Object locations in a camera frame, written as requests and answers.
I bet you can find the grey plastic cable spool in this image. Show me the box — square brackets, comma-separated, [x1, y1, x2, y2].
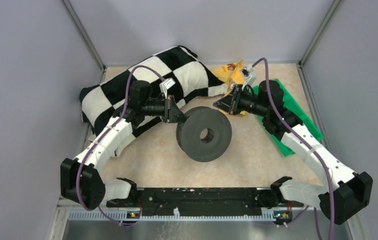
[175, 106, 232, 163]

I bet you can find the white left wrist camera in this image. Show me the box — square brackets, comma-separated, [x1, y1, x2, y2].
[159, 78, 176, 99]

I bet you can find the green three-compartment plastic bin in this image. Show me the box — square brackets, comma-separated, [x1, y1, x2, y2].
[269, 78, 324, 157]

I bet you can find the yellow cartoon print cloth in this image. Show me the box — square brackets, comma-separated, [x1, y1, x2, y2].
[212, 60, 245, 99]

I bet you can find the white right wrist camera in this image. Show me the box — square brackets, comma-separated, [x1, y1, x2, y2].
[240, 65, 257, 89]

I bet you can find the black white checkered pillow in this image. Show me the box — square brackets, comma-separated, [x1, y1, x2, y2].
[79, 45, 227, 153]

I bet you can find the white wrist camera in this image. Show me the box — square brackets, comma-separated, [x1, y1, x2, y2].
[240, 65, 257, 89]
[159, 78, 176, 99]

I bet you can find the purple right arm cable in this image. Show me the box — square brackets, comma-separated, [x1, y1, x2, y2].
[251, 57, 336, 240]

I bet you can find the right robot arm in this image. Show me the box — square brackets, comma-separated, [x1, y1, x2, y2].
[213, 80, 373, 225]

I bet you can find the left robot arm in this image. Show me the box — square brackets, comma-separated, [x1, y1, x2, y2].
[60, 78, 187, 211]

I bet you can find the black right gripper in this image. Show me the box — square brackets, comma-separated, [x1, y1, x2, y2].
[213, 84, 269, 118]

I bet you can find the aluminium front rail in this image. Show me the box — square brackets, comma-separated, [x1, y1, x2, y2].
[48, 187, 365, 240]

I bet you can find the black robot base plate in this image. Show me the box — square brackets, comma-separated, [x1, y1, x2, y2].
[106, 187, 303, 217]

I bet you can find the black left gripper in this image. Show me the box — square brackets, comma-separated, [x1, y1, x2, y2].
[141, 94, 190, 123]

